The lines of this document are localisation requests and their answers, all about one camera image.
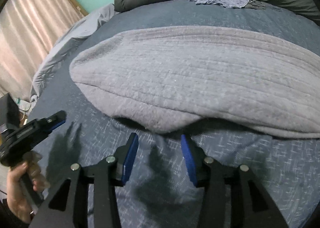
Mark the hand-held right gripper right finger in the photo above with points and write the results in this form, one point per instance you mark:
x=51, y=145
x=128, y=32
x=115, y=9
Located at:
x=188, y=160

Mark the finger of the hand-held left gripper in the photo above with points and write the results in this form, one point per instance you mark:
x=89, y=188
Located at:
x=58, y=122

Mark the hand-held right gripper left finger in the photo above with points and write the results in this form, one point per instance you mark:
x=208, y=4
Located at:
x=130, y=157

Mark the person's left hand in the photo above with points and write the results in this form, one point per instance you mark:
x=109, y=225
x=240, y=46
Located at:
x=20, y=193

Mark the white packet with green print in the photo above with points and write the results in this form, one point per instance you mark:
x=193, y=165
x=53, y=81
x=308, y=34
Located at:
x=23, y=104

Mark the blue patterned bed cover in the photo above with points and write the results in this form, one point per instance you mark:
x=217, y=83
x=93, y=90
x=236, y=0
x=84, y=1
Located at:
x=250, y=180

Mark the light grey bed sheet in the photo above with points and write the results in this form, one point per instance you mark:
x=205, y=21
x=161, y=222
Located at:
x=75, y=32

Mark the pink curtain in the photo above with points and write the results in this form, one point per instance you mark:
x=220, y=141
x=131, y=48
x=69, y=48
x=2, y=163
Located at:
x=30, y=30

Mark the dark grey flat garment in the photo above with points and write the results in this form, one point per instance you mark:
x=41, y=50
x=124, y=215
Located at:
x=262, y=5

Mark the wooden window frame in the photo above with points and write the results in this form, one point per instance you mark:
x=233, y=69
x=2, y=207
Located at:
x=75, y=1

